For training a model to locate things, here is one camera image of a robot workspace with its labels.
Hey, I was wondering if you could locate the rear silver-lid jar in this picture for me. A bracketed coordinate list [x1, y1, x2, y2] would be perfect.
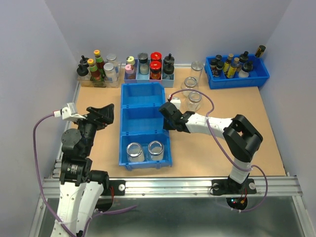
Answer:
[106, 53, 119, 76]

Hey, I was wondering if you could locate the rear red-lid sauce jar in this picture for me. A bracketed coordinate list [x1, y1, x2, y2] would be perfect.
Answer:
[151, 51, 162, 62]

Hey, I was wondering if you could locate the pink-cap spice bottle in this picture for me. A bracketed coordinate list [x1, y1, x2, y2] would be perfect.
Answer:
[125, 64, 136, 79]

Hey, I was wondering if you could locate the rear black dispenser bottle middle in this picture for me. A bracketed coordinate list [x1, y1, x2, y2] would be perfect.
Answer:
[163, 53, 175, 65]

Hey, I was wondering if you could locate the large blue divided bin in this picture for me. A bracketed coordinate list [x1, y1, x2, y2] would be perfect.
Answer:
[118, 82, 172, 171]

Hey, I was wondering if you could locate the yellow label bottle rear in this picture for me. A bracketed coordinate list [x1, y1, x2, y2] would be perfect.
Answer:
[223, 53, 234, 75]

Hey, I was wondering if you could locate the clear plastic organizer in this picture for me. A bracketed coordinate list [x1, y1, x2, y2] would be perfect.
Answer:
[77, 63, 120, 88]

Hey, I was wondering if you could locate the black-cap spice jar front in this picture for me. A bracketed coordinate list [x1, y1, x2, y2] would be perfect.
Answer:
[210, 54, 224, 77]

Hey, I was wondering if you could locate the grey-lid salt shaker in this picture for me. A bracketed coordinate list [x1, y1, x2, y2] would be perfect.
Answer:
[138, 52, 149, 75]

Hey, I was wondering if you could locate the yellow-cap spice bottle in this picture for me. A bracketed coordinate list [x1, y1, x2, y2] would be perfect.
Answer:
[126, 56, 135, 67]

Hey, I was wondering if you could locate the dark bottle gold band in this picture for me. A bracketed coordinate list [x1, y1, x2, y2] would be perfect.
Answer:
[254, 45, 266, 58]

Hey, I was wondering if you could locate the blue tray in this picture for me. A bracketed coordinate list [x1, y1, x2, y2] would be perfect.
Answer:
[204, 54, 270, 89]

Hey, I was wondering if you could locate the front red-lid sauce jar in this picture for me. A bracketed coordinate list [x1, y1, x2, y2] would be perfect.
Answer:
[150, 61, 161, 80]

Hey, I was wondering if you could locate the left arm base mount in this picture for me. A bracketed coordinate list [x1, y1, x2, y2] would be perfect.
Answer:
[84, 170, 126, 211]

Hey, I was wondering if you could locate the lidded glass jar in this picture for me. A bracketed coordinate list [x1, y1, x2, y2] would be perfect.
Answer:
[190, 61, 204, 81]

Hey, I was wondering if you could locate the rear black dispenser bottle left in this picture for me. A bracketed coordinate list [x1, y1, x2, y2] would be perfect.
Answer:
[79, 55, 89, 68]

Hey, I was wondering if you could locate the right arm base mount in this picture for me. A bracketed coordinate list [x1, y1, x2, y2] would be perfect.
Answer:
[209, 177, 257, 211]

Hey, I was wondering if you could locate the black dispenser bottle tray front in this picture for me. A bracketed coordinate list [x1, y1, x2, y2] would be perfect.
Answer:
[238, 61, 253, 78]

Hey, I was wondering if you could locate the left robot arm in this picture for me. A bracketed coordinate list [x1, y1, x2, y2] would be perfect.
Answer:
[51, 103, 115, 237]

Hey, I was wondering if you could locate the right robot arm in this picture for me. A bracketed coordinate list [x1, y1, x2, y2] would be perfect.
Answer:
[158, 102, 263, 196]

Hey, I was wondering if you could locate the front yellow-cap sauce bottle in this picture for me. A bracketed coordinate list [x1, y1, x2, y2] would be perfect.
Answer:
[88, 58, 104, 87]

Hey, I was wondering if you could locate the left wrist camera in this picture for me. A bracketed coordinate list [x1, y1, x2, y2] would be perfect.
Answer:
[53, 102, 86, 123]

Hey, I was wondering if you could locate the front black dispenser bottle left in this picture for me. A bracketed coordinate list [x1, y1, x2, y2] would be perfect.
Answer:
[77, 64, 90, 80]

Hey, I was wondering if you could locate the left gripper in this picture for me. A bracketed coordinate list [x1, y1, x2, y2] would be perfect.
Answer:
[73, 102, 115, 155]

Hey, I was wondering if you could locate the yellow label bottle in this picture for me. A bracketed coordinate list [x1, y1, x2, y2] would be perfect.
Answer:
[226, 57, 239, 79]
[223, 53, 234, 75]

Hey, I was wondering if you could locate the silver-lid jar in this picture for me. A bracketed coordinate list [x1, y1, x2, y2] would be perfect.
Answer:
[106, 53, 119, 76]
[103, 63, 118, 82]

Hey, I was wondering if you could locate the front black dispenser bottle middle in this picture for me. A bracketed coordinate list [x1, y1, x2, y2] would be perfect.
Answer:
[162, 63, 174, 80]

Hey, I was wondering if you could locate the black dispenser bottle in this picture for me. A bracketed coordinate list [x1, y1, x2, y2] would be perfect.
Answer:
[163, 53, 175, 65]
[79, 55, 89, 68]
[77, 64, 90, 80]
[162, 63, 174, 80]

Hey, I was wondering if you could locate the yellow-cap sauce bottle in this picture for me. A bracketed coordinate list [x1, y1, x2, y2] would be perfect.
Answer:
[88, 58, 104, 87]
[94, 49, 105, 78]

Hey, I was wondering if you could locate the pastel compartment organizer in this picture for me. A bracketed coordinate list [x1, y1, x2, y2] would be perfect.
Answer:
[124, 59, 175, 88]

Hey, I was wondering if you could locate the red-lid sauce jar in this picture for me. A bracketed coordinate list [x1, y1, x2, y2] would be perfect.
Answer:
[151, 51, 162, 62]
[150, 61, 161, 80]

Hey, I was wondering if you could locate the black dispenser bottle tray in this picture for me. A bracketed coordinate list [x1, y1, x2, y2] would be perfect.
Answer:
[238, 61, 253, 78]
[239, 51, 249, 64]

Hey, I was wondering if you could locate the rear yellow-cap sauce bottle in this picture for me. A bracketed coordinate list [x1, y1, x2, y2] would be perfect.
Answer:
[94, 49, 105, 78]

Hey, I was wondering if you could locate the black dispenser bottle tray rear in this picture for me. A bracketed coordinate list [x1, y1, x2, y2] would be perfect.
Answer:
[239, 51, 249, 64]

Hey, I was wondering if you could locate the front silver-lid jar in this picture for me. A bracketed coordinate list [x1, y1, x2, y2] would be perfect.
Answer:
[103, 63, 118, 82]

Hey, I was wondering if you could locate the yellow label bottle front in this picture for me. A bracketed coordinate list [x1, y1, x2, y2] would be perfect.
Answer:
[226, 57, 239, 79]

